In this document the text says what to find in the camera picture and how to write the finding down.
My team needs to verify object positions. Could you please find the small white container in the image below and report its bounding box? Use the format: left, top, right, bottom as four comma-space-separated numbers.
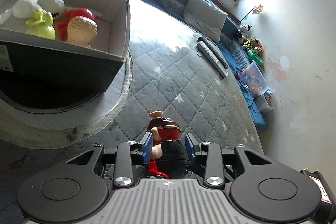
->
255, 95, 274, 113

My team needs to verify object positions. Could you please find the black cardboard box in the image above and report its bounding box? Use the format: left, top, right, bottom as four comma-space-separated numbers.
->
1, 0, 130, 93

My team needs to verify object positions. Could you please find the green frog toy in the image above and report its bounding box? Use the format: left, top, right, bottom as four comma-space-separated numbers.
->
26, 9, 56, 40

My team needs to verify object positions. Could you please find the white remote control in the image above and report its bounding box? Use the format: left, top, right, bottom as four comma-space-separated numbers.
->
197, 42, 228, 78

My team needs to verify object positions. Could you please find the grey cushion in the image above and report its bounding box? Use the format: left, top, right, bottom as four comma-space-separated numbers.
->
183, 0, 228, 43

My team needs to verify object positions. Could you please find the white plush doll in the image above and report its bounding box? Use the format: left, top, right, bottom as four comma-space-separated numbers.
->
1, 0, 66, 24

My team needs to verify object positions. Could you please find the red round toy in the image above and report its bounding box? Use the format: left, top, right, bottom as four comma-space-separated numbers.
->
57, 8, 100, 42

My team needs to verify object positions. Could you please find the green plastic tub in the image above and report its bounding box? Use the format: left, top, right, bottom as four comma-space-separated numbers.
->
247, 50, 263, 66

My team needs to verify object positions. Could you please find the plush toys pile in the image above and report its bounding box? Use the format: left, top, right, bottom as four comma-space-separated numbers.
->
236, 24, 264, 56

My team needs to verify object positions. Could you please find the black remote control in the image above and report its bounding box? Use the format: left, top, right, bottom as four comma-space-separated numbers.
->
197, 36, 228, 69

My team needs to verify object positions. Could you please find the clear plastic toy bin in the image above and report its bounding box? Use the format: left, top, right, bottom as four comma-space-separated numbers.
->
241, 61, 274, 98

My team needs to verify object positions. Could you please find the pirate figurine toy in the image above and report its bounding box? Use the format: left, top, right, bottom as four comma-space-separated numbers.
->
147, 111, 190, 178

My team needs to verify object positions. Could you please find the blue sofa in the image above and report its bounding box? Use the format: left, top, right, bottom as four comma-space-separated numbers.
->
43, 0, 269, 131

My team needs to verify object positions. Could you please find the white round turntable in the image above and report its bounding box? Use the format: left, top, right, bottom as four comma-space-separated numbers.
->
1, 53, 133, 149

